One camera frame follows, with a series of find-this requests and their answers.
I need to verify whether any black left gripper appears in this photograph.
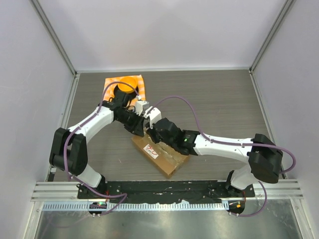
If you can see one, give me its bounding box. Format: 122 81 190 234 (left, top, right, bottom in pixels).
116 110 145 136

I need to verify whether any brown cardboard express box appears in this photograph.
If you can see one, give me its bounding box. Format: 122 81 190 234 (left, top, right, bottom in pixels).
132 133 190 179

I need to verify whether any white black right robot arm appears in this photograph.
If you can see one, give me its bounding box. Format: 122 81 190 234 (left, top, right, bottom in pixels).
146 118 283 197

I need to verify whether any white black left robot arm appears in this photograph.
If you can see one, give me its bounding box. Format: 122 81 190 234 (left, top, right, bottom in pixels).
49 90 144 199

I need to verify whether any orange bowl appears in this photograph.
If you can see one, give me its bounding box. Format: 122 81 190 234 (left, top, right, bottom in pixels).
118 76 138 94

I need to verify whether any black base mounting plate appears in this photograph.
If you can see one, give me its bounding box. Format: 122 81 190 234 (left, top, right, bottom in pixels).
77 179 255 205

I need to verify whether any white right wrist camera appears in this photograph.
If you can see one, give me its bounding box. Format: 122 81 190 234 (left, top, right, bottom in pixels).
143 106 162 129

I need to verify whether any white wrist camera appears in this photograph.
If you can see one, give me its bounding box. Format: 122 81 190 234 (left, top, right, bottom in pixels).
135 96 150 116
143 106 162 129

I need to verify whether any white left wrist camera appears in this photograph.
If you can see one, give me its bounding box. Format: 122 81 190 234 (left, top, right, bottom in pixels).
135 96 150 116

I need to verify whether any white slotted cable duct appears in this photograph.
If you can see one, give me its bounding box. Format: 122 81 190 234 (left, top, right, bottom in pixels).
42 201 229 212

